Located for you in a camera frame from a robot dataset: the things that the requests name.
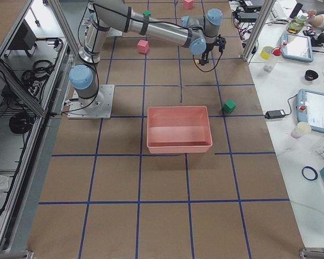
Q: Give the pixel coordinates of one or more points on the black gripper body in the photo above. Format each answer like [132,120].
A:
[207,50]

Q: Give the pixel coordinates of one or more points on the pink cube near robot bases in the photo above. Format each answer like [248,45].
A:
[143,46]

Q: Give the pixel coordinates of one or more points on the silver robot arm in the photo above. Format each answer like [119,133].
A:
[200,34]

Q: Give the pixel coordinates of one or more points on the person's hand at desk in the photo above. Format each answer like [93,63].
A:
[311,15]

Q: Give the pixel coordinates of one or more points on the yellow tape roll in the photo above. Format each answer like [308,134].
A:
[266,52]

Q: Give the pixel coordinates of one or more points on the pink cube far from bases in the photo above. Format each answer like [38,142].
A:
[188,4]

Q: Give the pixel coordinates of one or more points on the green cube beside pink bin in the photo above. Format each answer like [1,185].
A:
[229,106]

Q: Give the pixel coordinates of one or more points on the red cap squeeze bottle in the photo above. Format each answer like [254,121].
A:
[273,59]

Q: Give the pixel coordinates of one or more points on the pink plastic bin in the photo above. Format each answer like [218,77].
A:
[178,129]

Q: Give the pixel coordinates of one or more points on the upper teach pendant tablet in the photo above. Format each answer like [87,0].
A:
[296,47]

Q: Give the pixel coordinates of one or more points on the teach pendant tablet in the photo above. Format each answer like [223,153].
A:
[310,109]
[296,47]

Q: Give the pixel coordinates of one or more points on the black power adapter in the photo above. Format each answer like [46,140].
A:
[275,114]

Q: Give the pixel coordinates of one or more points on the black small bowl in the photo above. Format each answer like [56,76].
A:
[311,75]

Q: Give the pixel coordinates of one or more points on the white paper cup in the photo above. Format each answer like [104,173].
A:
[301,129]

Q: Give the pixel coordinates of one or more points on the lower teach pendant tablet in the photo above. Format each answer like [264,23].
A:
[310,109]

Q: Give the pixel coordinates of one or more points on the aluminium frame post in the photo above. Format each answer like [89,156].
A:
[259,24]

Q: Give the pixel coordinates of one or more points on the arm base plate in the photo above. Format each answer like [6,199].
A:
[100,108]
[114,33]

